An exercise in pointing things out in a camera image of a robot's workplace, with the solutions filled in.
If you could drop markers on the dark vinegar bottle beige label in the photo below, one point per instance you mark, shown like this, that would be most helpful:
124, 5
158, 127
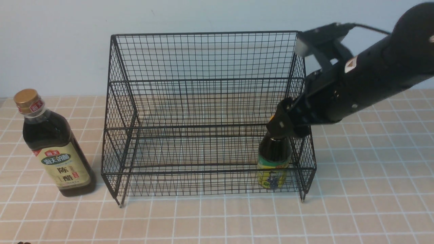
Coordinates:
50, 138

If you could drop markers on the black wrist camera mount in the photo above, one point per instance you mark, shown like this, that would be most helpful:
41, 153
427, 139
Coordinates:
325, 44

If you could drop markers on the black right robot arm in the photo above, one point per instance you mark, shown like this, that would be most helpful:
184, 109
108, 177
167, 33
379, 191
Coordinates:
346, 84

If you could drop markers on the small yellow-capped sauce bottle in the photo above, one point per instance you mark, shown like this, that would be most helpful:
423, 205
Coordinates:
274, 158

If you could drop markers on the black wire mesh shelf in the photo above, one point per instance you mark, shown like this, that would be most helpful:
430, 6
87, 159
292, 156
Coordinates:
186, 112

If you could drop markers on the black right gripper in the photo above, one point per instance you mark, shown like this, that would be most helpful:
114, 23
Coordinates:
316, 105

